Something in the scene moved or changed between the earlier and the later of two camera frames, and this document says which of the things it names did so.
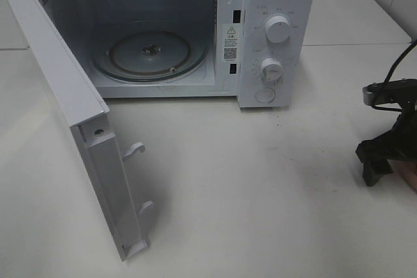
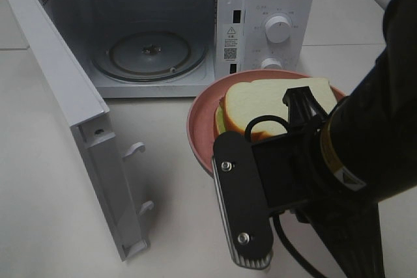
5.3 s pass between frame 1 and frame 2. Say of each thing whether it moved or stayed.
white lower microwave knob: stayed
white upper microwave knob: stayed
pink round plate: moved
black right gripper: moved
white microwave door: stayed
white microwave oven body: stayed
